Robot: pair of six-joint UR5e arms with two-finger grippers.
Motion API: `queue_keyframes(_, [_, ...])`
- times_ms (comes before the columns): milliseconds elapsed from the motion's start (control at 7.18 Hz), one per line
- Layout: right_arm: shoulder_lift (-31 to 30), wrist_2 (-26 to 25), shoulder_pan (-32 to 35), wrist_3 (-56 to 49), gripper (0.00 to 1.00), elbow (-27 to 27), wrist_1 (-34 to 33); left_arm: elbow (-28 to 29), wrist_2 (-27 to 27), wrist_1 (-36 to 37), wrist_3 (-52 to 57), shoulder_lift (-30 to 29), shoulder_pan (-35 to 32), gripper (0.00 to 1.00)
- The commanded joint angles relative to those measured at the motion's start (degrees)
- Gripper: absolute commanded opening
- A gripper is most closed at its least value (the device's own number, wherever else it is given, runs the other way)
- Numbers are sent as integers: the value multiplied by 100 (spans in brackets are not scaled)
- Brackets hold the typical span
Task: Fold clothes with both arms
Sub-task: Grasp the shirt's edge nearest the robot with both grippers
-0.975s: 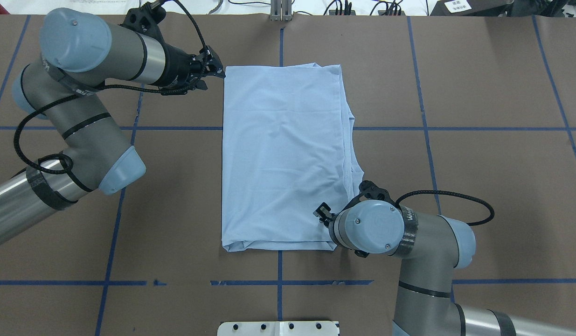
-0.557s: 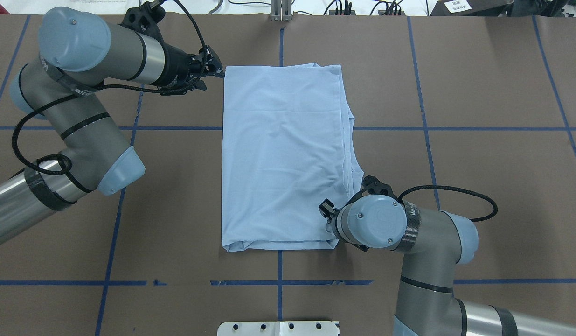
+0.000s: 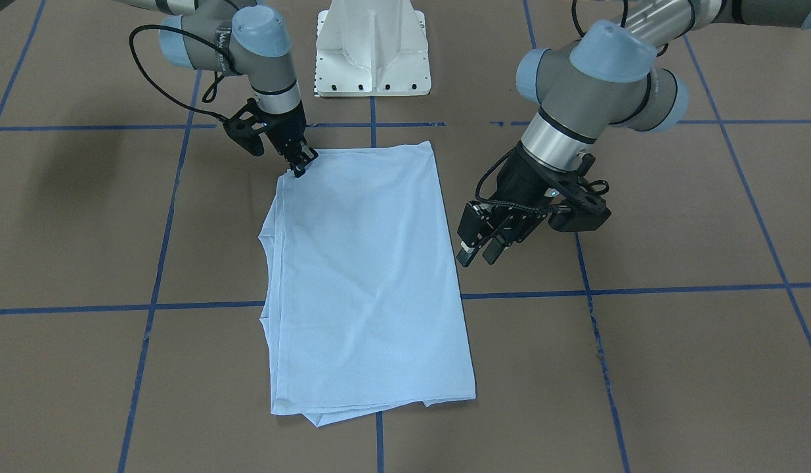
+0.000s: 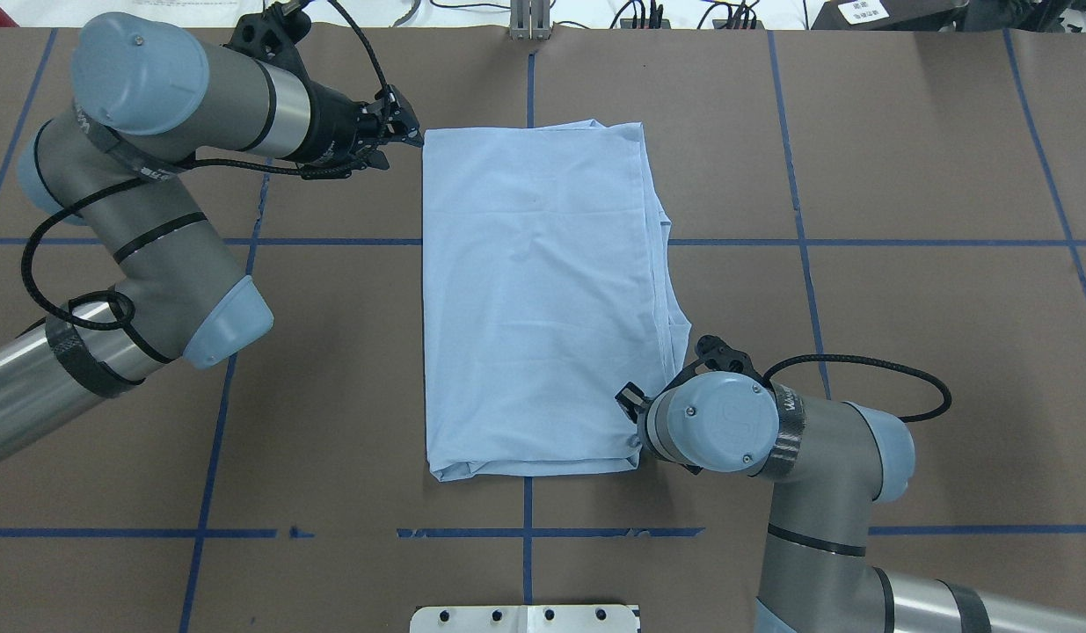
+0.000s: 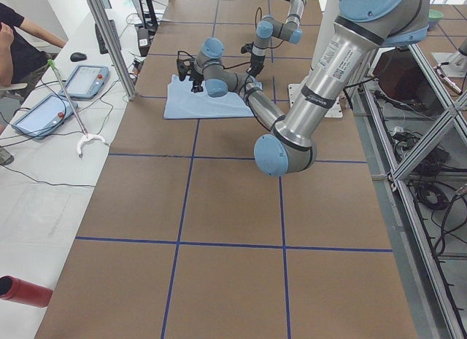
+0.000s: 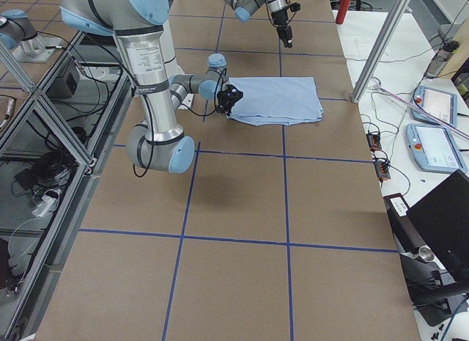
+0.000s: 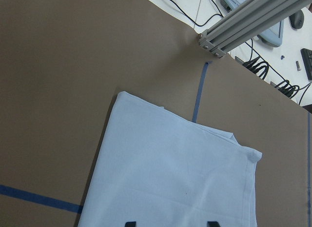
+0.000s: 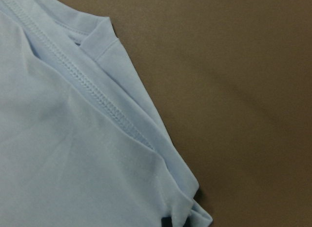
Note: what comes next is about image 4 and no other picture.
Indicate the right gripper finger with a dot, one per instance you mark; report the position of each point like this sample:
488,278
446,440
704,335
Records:
634,402

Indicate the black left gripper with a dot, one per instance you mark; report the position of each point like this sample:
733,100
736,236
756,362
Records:
332,125

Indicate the light blue t-shirt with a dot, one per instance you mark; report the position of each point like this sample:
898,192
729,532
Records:
545,289

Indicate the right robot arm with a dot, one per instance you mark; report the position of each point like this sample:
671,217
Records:
828,462

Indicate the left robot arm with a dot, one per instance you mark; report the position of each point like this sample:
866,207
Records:
150,103

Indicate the white label card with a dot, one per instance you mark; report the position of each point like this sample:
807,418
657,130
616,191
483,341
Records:
861,12

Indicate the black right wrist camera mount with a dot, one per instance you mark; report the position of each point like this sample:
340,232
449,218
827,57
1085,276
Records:
713,353

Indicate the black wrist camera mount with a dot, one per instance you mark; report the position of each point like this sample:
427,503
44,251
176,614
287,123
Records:
713,353
272,35

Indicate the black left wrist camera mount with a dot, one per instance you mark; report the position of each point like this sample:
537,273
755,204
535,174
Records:
272,35

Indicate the aluminium frame post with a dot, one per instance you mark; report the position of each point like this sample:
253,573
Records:
530,19

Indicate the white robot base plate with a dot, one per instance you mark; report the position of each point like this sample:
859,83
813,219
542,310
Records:
527,618

